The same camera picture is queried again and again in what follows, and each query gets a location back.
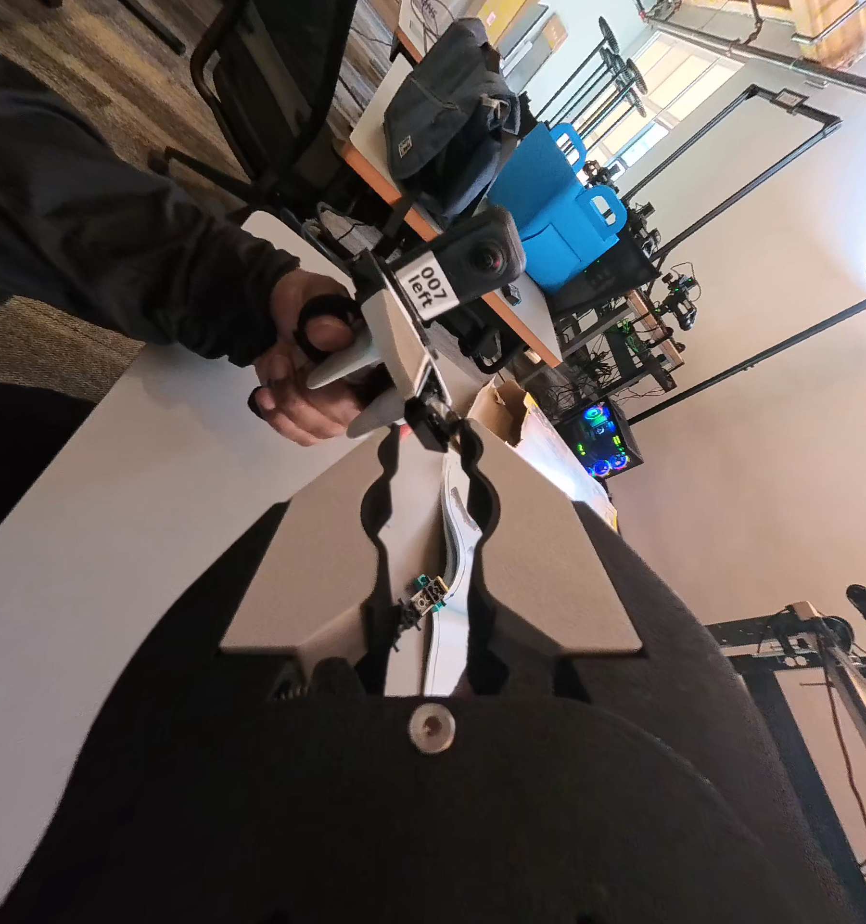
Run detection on black light stand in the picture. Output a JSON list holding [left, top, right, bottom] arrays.
[[626, 255, 866, 427]]

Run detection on opened toy set box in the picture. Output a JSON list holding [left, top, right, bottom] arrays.
[[468, 377, 619, 534]]

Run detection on person's left hand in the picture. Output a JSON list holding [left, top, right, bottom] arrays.
[[249, 269, 368, 449]]

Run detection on row of black stands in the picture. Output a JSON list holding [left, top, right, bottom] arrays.
[[533, 16, 649, 127]]

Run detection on dark fabric bag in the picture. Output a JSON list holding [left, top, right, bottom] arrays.
[[381, 18, 524, 226]]

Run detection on black metal rack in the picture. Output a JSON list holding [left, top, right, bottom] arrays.
[[706, 583, 866, 924]]

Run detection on black office chair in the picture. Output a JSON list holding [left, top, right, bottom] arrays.
[[148, 0, 358, 218]]

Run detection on black equipment shelf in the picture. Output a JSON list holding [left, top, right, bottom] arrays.
[[556, 270, 687, 394]]

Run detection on yellow cardboard box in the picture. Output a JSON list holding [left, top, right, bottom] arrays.
[[476, 0, 549, 46]]

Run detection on black metal frame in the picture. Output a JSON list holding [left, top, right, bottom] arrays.
[[617, 83, 844, 261]]

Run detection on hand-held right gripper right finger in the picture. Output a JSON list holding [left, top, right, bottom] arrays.
[[453, 417, 645, 690]]

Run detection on toy instruction booklet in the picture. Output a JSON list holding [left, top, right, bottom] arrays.
[[422, 455, 486, 697]]

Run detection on window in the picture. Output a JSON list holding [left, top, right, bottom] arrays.
[[590, 30, 746, 168]]

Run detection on computer with coloured lights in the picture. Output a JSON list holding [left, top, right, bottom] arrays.
[[557, 399, 645, 481]]

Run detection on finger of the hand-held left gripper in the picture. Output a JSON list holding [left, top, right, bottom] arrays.
[[403, 355, 471, 453]]

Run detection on black computer case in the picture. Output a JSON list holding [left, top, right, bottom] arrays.
[[548, 231, 661, 315]]

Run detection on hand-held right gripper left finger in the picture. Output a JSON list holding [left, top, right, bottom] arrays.
[[218, 424, 414, 656]]

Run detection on blue plastic bin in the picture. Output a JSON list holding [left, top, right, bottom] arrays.
[[517, 184, 630, 295], [487, 121, 589, 243]]

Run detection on toy brick assembly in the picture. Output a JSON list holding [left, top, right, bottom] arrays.
[[392, 574, 452, 651]]

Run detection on wooden-edged table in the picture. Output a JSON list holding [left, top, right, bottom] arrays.
[[335, 54, 565, 371]]

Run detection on person's left forearm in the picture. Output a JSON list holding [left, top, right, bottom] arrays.
[[0, 32, 303, 371]]

